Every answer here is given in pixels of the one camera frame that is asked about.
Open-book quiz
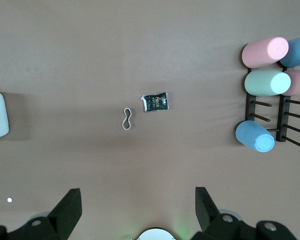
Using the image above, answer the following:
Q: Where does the white rubber band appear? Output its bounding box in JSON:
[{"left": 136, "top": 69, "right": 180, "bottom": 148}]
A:
[{"left": 121, "top": 107, "right": 135, "bottom": 131}]

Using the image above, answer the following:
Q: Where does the black snack packet gold print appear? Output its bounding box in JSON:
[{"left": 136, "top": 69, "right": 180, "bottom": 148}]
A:
[{"left": 139, "top": 91, "right": 171, "bottom": 113}]

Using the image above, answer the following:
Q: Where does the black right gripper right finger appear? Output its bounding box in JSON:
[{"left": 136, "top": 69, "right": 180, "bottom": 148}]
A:
[{"left": 191, "top": 186, "right": 299, "bottom": 240}]

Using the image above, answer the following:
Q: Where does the green cylindrical cup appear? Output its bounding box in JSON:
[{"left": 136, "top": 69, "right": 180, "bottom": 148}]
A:
[{"left": 244, "top": 69, "right": 292, "bottom": 97}]

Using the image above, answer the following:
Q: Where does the dark wooden cup rack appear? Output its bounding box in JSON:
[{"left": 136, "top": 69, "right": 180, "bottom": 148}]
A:
[{"left": 244, "top": 66, "right": 300, "bottom": 150}]

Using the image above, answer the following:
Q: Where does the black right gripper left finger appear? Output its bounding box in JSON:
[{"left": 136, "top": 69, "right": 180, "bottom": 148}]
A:
[{"left": 0, "top": 188, "right": 82, "bottom": 240}]

